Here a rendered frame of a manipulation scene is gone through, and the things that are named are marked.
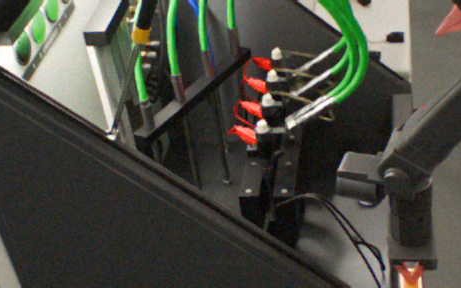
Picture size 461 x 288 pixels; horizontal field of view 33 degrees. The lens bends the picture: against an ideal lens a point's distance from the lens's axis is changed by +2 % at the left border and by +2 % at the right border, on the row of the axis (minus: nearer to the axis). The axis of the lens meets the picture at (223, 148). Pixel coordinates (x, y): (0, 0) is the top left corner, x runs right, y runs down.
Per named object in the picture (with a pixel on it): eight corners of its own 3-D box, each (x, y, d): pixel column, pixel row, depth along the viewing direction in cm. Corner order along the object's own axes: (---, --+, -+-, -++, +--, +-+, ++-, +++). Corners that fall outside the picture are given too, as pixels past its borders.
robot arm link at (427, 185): (425, 189, 104) (437, 164, 108) (374, 179, 107) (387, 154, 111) (425, 228, 108) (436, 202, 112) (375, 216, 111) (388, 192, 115)
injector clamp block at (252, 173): (300, 257, 145) (293, 195, 136) (247, 256, 147) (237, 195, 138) (312, 145, 171) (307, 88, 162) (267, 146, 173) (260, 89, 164)
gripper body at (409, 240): (388, 267, 112) (386, 229, 108) (387, 219, 120) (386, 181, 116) (436, 269, 111) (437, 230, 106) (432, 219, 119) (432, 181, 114)
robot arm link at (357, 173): (408, 178, 100) (427, 129, 104) (322, 161, 105) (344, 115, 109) (414, 232, 108) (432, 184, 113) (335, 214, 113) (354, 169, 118)
